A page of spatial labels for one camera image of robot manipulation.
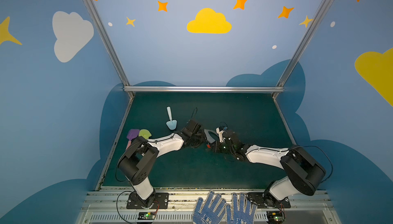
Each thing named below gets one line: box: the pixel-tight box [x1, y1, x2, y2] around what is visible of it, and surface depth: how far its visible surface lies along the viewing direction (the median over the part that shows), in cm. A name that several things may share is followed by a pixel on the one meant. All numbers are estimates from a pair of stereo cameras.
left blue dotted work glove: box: [192, 190, 232, 224], surface depth 72 cm
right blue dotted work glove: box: [226, 192, 258, 224], surface depth 73 cm
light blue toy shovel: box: [165, 106, 178, 130], surface depth 107 cm
